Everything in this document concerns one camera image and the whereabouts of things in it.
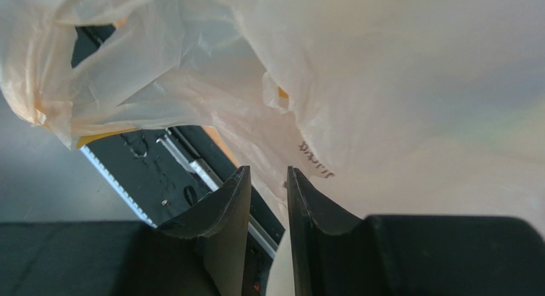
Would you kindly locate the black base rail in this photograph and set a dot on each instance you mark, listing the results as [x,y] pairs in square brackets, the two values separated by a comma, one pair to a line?
[161,186]

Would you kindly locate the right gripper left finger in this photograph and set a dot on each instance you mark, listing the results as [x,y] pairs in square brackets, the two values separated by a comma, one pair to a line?
[219,225]

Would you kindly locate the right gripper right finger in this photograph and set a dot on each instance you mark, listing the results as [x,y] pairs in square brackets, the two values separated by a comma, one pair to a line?
[327,241]

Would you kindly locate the translucent plastic bag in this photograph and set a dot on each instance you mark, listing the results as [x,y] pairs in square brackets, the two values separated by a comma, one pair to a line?
[388,106]

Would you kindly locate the aluminium frame rail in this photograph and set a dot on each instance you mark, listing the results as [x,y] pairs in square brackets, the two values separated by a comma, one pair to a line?
[265,241]

